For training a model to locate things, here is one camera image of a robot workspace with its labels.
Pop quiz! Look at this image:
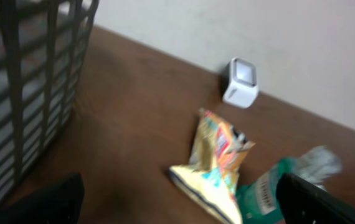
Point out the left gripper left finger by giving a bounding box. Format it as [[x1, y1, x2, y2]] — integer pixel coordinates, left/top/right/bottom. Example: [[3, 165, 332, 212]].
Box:
[[0, 172, 85, 224]]

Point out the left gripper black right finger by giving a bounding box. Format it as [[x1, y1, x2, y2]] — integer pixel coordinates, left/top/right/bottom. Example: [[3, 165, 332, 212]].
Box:
[[276, 173, 355, 224]]

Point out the blue mouthwash bottle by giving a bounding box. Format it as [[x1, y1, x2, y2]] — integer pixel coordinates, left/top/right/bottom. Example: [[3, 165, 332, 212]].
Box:
[[235, 146, 342, 224]]

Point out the yellow snack bag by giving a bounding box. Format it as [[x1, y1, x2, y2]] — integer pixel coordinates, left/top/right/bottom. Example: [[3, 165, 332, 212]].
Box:
[[168, 108, 255, 224]]

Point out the grey plastic shopping basket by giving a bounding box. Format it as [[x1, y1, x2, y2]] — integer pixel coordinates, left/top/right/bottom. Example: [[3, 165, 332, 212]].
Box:
[[0, 0, 99, 204]]

